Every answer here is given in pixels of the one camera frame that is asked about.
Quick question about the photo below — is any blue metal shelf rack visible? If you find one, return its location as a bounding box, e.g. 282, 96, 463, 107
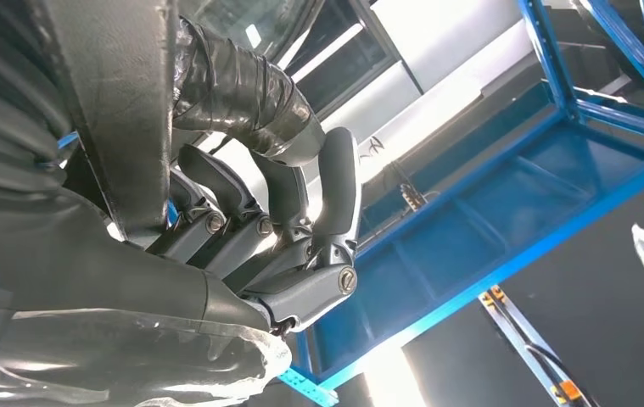
276, 0, 644, 407

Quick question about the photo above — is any white car with red stripe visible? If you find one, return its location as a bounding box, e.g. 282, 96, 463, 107
177, 0, 644, 226

